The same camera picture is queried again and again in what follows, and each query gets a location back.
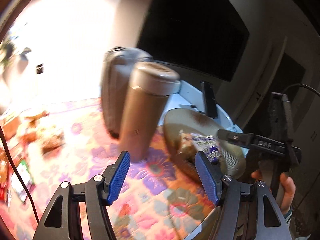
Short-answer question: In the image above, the purple stick sachet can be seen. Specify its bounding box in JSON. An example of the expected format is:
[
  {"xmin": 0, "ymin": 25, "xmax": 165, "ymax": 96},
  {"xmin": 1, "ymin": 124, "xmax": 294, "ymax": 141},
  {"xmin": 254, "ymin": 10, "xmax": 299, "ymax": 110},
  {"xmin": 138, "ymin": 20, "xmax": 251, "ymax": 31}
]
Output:
[{"xmin": 178, "ymin": 131, "xmax": 222, "ymax": 164}]

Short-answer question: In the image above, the person right hand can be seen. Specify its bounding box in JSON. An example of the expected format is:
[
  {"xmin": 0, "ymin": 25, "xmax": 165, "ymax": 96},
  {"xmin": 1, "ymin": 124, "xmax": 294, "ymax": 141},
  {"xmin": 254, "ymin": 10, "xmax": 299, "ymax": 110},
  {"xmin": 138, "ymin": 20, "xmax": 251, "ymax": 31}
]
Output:
[{"xmin": 250, "ymin": 169, "xmax": 296, "ymax": 215}]

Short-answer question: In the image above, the floral orange table mat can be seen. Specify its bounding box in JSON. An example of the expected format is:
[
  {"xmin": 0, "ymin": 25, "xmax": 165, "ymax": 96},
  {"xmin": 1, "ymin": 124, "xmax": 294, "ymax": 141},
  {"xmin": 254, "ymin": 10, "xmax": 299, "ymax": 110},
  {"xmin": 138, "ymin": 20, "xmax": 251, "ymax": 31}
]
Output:
[{"xmin": 1, "ymin": 99, "xmax": 216, "ymax": 239}]

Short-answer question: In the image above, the grey striped pouch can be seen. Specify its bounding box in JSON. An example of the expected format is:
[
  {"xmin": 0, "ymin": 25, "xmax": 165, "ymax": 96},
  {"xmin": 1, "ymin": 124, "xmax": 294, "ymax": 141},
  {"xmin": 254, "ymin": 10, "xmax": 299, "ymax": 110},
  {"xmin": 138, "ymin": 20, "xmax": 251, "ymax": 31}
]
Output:
[{"xmin": 101, "ymin": 47, "xmax": 152, "ymax": 139}]

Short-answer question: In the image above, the green white snack pack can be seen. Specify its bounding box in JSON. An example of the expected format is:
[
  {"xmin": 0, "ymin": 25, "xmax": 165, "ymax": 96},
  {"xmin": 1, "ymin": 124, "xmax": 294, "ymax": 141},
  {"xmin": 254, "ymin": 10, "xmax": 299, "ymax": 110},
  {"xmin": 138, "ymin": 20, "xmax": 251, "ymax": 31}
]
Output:
[{"xmin": 10, "ymin": 159, "xmax": 36, "ymax": 203}]

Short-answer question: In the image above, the gold thermos bottle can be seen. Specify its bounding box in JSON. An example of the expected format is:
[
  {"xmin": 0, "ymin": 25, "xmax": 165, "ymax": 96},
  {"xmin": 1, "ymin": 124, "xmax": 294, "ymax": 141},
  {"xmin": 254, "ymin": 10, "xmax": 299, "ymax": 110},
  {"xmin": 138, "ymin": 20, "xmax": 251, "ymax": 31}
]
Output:
[{"xmin": 118, "ymin": 62, "xmax": 180, "ymax": 163}]

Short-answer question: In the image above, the white desk lamp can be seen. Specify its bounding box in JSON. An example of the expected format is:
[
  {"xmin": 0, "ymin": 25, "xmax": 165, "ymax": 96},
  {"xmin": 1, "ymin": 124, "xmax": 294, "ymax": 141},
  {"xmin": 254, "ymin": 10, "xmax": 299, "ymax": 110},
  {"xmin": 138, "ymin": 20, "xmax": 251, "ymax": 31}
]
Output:
[{"xmin": 36, "ymin": 64, "xmax": 44, "ymax": 74}]

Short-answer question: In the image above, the black cable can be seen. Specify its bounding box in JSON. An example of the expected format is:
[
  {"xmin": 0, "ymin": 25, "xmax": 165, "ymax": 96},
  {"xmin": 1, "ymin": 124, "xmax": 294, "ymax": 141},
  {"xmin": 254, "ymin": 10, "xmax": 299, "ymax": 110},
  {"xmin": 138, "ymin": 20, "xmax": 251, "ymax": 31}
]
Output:
[{"xmin": 0, "ymin": 125, "xmax": 41, "ymax": 224}]

